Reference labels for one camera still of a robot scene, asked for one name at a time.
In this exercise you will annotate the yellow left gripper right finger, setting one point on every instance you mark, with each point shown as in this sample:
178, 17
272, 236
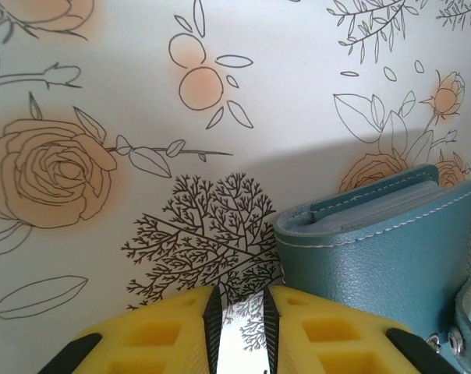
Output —
329, 346

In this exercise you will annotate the teal leather card holder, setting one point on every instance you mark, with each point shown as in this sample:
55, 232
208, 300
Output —
376, 257

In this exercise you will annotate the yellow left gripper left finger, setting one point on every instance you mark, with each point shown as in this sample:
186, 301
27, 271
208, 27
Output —
153, 343

